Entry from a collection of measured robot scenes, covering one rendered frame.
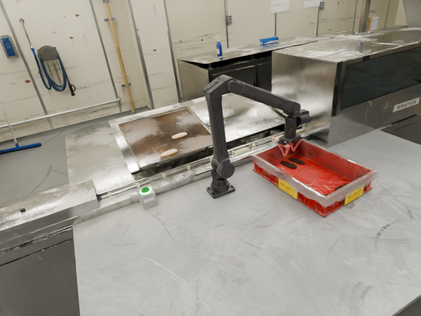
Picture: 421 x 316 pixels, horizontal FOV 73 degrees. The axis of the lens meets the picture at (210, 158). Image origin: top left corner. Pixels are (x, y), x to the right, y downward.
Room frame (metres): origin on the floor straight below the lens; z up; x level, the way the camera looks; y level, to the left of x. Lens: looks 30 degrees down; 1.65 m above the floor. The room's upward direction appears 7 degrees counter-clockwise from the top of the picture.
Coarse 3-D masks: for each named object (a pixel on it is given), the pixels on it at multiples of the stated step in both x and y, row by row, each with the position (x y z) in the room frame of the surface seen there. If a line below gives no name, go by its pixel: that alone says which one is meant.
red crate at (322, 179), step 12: (288, 156) 1.36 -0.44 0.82; (300, 156) 1.34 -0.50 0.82; (288, 168) 1.24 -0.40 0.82; (300, 168) 1.23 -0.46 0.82; (312, 168) 1.21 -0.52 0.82; (324, 168) 1.20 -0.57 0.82; (276, 180) 1.11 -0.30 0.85; (300, 180) 1.12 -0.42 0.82; (312, 180) 1.11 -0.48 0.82; (324, 180) 1.10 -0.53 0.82; (336, 180) 1.09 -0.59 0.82; (348, 180) 1.08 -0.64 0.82; (324, 192) 1.01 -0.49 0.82; (312, 204) 0.91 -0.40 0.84; (336, 204) 0.89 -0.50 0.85; (324, 216) 0.85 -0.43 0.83
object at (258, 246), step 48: (384, 144) 1.37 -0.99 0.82; (192, 192) 1.13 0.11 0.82; (240, 192) 1.09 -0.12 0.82; (384, 192) 0.96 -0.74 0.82; (96, 240) 0.88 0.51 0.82; (144, 240) 0.85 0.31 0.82; (192, 240) 0.82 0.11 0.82; (240, 240) 0.79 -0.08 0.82; (288, 240) 0.76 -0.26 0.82; (336, 240) 0.73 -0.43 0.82; (384, 240) 0.71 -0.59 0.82; (96, 288) 0.65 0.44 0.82; (144, 288) 0.62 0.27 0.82; (192, 288) 0.60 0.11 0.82; (240, 288) 0.58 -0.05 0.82; (288, 288) 0.56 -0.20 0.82; (336, 288) 0.54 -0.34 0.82; (384, 288) 0.52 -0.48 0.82
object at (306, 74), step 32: (384, 32) 2.09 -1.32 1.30; (416, 32) 1.94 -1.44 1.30; (288, 64) 1.74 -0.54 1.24; (320, 64) 1.50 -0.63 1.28; (352, 64) 1.44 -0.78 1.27; (288, 96) 1.73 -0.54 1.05; (320, 96) 1.48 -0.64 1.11; (384, 96) 1.57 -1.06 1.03; (416, 96) 1.69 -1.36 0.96; (320, 128) 1.46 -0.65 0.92; (352, 128) 1.48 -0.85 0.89
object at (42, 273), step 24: (408, 120) 1.70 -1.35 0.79; (48, 192) 1.29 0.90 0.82; (48, 240) 0.94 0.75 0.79; (72, 240) 0.98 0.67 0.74; (0, 264) 0.87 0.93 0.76; (24, 264) 0.90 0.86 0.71; (48, 264) 0.93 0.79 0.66; (72, 264) 0.96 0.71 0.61; (0, 288) 0.85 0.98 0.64; (24, 288) 0.88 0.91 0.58; (48, 288) 0.91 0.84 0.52; (72, 288) 0.94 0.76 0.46; (0, 312) 0.83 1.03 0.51; (24, 312) 0.86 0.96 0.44; (48, 312) 0.89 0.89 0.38; (72, 312) 0.92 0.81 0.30
